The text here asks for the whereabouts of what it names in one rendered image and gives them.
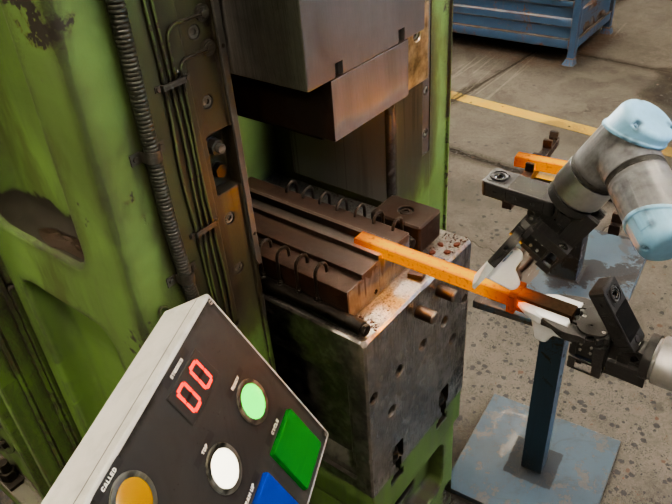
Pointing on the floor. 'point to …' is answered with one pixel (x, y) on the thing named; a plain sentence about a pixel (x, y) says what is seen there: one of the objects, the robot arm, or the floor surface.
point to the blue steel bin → (536, 21)
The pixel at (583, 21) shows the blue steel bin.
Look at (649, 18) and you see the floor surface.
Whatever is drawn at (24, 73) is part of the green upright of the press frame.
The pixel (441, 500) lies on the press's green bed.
